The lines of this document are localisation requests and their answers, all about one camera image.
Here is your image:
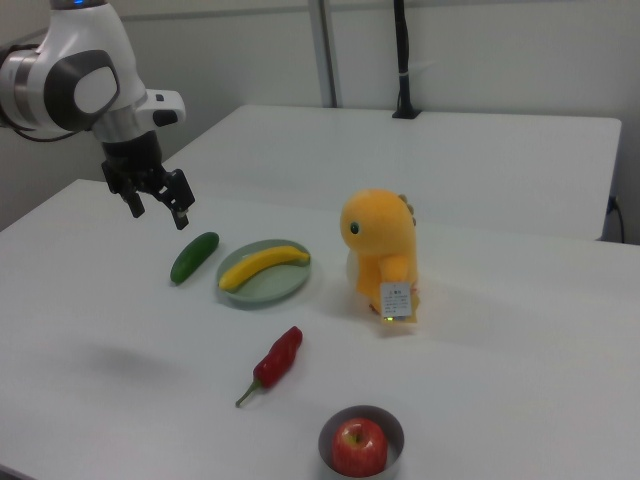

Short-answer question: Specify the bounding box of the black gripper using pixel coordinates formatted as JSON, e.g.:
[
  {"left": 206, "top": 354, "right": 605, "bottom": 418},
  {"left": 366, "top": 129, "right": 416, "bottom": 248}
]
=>
[{"left": 100, "top": 130, "right": 197, "bottom": 231}]

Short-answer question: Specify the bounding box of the green cucumber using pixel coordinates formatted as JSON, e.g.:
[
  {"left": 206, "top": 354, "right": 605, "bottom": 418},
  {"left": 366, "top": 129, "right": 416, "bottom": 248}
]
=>
[{"left": 170, "top": 231, "right": 221, "bottom": 287}]

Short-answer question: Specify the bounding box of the grey bowl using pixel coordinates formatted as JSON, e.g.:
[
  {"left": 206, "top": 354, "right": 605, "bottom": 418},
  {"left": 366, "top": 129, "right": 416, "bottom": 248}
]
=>
[{"left": 317, "top": 404, "right": 405, "bottom": 477}]

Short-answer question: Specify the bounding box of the yellow banana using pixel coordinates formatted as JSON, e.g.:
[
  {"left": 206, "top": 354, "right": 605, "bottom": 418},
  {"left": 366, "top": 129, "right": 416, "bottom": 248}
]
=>
[{"left": 218, "top": 244, "right": 312, "bottom": 293}]

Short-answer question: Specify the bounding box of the pale green plate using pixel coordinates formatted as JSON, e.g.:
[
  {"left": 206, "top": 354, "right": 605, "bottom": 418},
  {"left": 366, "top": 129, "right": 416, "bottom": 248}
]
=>
[{"left": 216, "top": 239, "right": 316, "bottom": 307}]

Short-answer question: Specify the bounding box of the red chili pepper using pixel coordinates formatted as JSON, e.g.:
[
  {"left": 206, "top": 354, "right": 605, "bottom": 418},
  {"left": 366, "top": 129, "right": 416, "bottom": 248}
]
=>
[{"left": 235, "top": 325, "right": 304, "bottom": 408}]

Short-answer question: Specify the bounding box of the orange dinosaur plush toy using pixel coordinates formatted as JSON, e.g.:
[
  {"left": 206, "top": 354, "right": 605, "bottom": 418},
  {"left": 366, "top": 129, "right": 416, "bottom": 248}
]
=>
[{"left": 339, "top": 187, "right": 424, "bottom": 326}]

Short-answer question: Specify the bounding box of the white paper tag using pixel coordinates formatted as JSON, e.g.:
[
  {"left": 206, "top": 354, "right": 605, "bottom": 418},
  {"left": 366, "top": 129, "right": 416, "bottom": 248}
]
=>
[{"left": 379, "top": 281, "right": 416, "bottom": 322}]

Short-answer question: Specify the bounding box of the red apple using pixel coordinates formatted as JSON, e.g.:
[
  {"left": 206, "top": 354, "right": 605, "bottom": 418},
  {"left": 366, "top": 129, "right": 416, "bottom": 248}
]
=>
[{"left": 331, "top": 418, "right": 389, "bottom": 477}]

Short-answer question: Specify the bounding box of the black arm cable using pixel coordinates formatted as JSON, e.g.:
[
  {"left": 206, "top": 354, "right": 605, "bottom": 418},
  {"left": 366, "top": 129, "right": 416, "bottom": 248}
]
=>
[{"left": 0, "top": 117, "right": 81, "bottom": 143}]

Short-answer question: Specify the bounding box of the grey partition post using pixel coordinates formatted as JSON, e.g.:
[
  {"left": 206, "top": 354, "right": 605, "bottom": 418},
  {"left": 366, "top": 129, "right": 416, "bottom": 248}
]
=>
[{"left": 313, "top": 0, "right": 340, "bottom": 109}]

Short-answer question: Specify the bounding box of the black wall cable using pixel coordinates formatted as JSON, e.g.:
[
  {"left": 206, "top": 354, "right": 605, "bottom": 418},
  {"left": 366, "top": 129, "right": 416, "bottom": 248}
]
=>
[{"left": 610, "top": 195, "right": 627, "bottom": 244}]

